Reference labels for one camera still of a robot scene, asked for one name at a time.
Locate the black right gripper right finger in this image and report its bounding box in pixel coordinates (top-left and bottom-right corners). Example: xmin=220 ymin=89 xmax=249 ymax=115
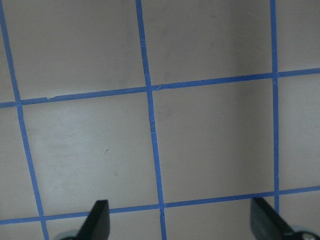
xmin=250 ymin=197 xmax=296 ymax=240

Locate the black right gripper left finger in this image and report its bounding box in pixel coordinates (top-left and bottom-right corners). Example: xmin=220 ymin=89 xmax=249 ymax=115
xmin=75 ymin=200 xmax=111 ymax=240

